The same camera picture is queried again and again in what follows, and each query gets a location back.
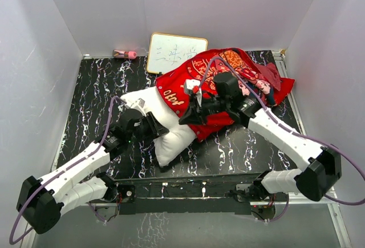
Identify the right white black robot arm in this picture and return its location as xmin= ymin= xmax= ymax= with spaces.
xmin=179 ymin=72 xmax=341 ymax=201

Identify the pink whiteboard marker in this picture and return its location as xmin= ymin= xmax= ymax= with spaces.
xmin=112 ymin=50 xmax=137 ymax=59

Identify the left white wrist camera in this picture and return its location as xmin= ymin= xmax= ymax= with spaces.
xmin=128 ymin=98 xmax=146 ymax=116

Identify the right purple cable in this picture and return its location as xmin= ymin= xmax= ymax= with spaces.
xmin=199 ymin=56 xmax=365 ymax=223

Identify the aluminium frame rail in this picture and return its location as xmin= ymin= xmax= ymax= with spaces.
xmin=17 ymin=48 xmax=343 ymax=234

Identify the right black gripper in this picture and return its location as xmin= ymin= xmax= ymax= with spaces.
xmin=178 ymin=96 xmax=229 ymax=126

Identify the purple cable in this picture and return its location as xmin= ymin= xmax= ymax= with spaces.
xmin=199 ymin=56 xmax=365 ymax=223
xmin=9 ymin=96 xmax=129 ymax=245

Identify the red patterned pillowcase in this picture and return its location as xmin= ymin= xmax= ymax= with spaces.
xmin=156 ymin=48 xmax=295 ymax=141

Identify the small yellow-framed whiteboard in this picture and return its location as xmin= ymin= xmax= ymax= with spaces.
xmin=146 ymin=32 xmax=208 ymax=74

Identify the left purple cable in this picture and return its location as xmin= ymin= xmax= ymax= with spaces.
xmin=9 ymin=96 xmax=129 ymax=245

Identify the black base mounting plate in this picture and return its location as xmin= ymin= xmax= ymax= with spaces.
xmin=97 ymin=173 xmax=287 ymax=220

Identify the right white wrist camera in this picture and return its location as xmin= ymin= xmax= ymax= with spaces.
xmin=183 ymin=79 xmax=202 ymax=106

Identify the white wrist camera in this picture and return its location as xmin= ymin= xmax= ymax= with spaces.
xmin=183 ymin=79 xmax=202 ymax=106
xmin=128 ymin=98 xmax=146 ymax=116

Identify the white pillow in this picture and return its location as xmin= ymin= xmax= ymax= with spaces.
xmin=121 ymin=87 xmax=196 ymax=167

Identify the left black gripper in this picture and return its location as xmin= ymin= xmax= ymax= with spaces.
xmin=127 ymin=112 xmax=169 ymax=143

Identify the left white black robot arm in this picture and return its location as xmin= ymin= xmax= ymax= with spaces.
xmin=17 ymin=108 xmax=169 ymax=234

